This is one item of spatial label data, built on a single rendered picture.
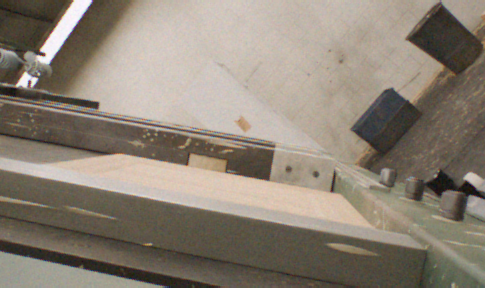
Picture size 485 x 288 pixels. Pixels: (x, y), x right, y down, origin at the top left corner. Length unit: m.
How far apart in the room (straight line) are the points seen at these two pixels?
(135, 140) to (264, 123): 3.63
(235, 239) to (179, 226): 0.05
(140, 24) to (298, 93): 2.37
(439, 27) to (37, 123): 4.38
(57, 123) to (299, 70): 5.06
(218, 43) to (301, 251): 5.74
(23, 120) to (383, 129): 4.23
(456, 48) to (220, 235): 4.73
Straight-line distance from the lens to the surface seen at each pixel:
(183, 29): 6.19
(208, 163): 0.91
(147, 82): 6.29
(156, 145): 0.92
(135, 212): 0.37
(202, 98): 4.62
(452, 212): 0.49
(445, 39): 4.98
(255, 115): 4.52
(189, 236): 0.36
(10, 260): 0.18
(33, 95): 1.73
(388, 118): 4.92
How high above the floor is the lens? 1.05
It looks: 2 degrees up
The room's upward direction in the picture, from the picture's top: 49 degrees counter-clockwise
